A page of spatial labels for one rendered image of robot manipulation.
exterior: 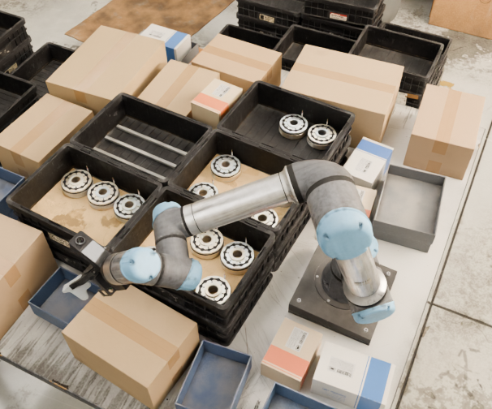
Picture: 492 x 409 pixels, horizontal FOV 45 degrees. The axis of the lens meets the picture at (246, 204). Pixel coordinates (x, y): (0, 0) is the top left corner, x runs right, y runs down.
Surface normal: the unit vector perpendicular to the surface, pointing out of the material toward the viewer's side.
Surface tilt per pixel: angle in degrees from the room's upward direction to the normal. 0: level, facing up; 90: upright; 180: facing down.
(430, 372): 0
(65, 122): 0
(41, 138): 0
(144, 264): 44
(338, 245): 86
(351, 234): 88
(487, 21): 72
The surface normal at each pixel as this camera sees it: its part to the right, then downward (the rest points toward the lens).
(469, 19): -0.42, 0.47
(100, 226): -0.01, -0.64
